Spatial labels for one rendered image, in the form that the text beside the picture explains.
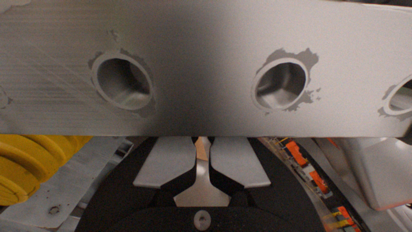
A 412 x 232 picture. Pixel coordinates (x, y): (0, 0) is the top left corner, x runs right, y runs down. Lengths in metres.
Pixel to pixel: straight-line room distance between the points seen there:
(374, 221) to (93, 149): 2.41
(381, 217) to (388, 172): 1.90
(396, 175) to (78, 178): 0.71
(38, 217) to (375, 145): 0.63
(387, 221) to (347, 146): 2.05
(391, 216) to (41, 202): 2.44
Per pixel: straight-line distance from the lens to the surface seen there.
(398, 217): 2.34
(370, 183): 0.45
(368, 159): 0.35
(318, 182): 5.79
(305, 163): 3.90
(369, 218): 2.34
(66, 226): 0.53
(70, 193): 0.48
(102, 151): 0.54
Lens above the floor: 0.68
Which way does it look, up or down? 21 degrees down
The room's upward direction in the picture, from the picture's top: 51 degrees clockwise
